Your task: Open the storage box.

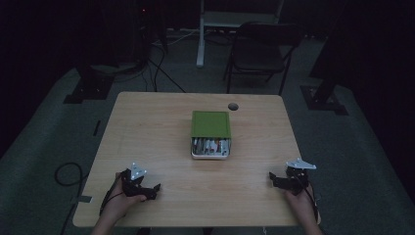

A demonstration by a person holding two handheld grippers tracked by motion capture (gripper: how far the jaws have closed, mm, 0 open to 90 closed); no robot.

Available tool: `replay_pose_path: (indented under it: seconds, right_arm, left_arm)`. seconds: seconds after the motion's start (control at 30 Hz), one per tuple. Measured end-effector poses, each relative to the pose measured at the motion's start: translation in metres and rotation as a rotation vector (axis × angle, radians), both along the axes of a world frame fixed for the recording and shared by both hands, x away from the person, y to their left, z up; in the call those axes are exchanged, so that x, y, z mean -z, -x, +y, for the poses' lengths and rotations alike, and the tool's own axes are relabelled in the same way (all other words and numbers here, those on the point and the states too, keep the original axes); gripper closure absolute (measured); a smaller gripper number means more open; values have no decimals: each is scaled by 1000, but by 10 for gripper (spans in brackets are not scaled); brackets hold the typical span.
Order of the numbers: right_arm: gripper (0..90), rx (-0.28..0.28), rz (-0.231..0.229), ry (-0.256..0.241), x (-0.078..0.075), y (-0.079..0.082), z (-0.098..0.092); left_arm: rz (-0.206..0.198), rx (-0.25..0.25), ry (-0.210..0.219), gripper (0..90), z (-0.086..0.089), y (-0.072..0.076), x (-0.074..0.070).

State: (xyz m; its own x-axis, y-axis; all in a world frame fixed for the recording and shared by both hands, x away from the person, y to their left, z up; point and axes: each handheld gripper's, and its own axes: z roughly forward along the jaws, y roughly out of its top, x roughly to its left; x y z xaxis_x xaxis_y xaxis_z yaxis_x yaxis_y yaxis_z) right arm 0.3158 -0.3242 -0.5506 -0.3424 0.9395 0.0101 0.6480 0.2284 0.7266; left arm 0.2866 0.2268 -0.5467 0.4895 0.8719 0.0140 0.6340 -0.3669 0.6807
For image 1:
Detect person's right hand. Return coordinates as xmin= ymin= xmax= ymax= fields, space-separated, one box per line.
xmin=283 ymin=183 xmax=317 ymax=218

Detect black looped floor cable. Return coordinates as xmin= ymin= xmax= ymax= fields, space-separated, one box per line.
xmin=54 ymin=162 xmax=90 ymax=188

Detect black stand with base plate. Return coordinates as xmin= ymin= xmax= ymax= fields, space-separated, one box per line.
xmin=300 ymin=0 xmax=349 ymax=117
xmin=63 ymin=63 xmax=115 ymax=105

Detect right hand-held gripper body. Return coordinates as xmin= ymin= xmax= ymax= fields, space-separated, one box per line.
xmin=277 ymin=158 xmax=317 ymax=196

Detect dark equipment rack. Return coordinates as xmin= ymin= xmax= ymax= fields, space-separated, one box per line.
xmin=129 ymin=0 xmax=169 ymax=68

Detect white desk frame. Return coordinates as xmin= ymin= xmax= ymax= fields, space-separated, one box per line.
xmin=196 ymin=0 xmax=285 ymax=69

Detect black floor cables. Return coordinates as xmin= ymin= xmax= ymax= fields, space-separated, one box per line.
xmin=142 ymin=40 xmax=187 ymax=94

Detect white floor cable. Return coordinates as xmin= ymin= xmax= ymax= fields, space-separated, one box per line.
xmin=152 ymin=28 xmax=201 ymax=47

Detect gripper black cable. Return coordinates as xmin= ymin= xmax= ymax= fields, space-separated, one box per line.
xmin=99 ymin=172 xmax=126 ymax=217
xmin=301 ymin=177 xmax=320 ymax=226

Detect green drawer box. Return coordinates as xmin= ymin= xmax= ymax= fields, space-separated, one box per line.
xmin=190 ymin=110 xmax=232 ymax=140

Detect black folding chair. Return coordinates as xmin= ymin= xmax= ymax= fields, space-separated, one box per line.
xmin=222 ymin=22 xmax=306 ymax=97

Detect person's left hand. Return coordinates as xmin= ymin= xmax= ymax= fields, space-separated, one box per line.
xmin=101 ymin=173 xmax=148 ymax=224

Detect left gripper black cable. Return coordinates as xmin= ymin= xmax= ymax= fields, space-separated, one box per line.
xmin=99 ymin=172 xmax=126 ymax=217

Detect pile of small white packets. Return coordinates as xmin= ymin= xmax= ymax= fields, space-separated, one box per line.
xmin=192 ymin=137 xmax=231 ymax=157

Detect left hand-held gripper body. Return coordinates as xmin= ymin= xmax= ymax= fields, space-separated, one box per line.
xmin=120 ymin=162 xmax=155 ymax=200

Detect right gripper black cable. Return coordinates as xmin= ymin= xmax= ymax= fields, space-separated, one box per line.
xmin=301 ymin=177 xmax=320 ymax=226

